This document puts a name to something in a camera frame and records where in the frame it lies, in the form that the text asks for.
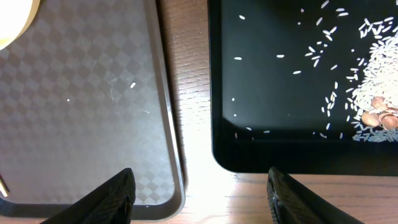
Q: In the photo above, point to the wooden chopstick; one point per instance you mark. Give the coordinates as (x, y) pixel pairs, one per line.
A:
(4, 189)

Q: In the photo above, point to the yellow round plate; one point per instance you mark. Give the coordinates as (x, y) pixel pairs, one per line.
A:
(16, 17)

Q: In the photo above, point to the dark brown serving tray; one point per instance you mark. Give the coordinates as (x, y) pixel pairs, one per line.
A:
(84, 95)

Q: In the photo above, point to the rice food scraps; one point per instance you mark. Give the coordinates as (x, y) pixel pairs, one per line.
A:
(376, 84)

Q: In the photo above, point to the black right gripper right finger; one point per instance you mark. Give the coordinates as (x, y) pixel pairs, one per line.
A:
(291, 202)

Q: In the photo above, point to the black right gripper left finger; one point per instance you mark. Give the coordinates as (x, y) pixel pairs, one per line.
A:
(110, 203)

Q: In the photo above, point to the black waste tray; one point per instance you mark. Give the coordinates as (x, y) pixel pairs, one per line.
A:
(295, 156)

